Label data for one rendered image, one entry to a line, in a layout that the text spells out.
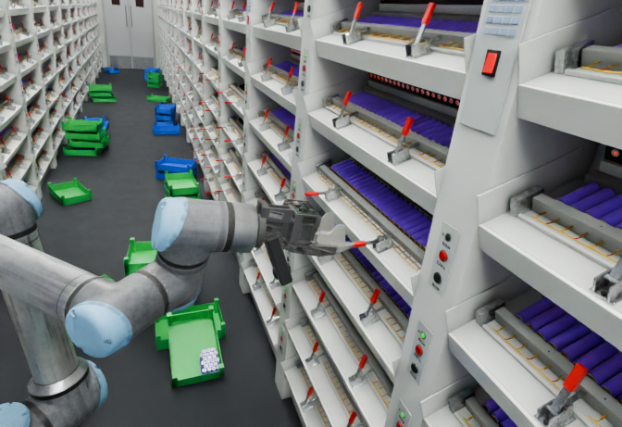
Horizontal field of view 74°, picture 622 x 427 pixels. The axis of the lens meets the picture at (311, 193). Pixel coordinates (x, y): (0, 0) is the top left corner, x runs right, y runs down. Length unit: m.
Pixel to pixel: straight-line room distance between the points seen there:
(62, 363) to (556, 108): 1.29
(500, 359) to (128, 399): 1.48
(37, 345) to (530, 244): 1.18
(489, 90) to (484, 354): 0.39
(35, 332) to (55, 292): 0.54
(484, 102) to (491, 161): 0.08
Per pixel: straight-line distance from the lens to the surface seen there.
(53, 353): 1.36
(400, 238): 0.89
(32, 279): 0.84
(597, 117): 0.54
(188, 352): 1.96
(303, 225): 0.75
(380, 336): 0.99
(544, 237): 0.63
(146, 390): 1.91
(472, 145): 0.64
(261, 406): 1.81
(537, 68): 0.61
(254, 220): 0.72
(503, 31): 0.62
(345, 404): 1.36
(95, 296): 0.73
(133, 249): 2.25
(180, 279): 0.76
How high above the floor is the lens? 1.40
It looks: 23 degrees down
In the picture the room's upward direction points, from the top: 6 degrees clockwise
